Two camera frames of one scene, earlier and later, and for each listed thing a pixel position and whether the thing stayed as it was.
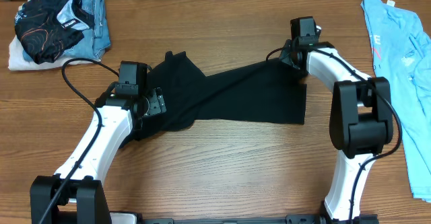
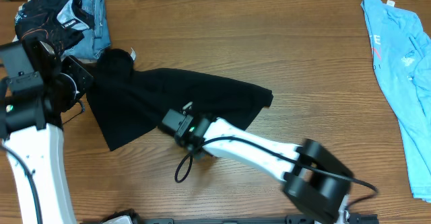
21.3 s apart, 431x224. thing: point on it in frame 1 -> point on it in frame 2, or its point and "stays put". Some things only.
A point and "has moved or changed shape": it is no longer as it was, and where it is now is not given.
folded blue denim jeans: (96, 42) stays put
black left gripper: (157, 101) -> (72, 66)
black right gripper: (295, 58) -> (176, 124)
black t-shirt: (264, 92) has moved or changed shape
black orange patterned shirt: (47, 24) stays put
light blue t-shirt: (402, 51) stays put
